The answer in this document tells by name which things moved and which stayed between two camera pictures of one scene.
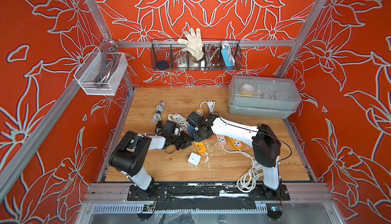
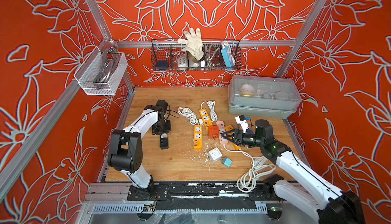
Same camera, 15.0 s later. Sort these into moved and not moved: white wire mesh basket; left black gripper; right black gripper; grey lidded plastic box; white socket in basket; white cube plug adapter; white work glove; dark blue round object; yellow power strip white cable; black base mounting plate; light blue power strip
Moved: right black gripper; white cube plug adapter; left black gripper
Not moved: dark blue round object; light blue power strip; white socket in basket; yellow power strip white cable; grey lidded plastic box; black base mounting plate; white work glove; white wire mesh basket
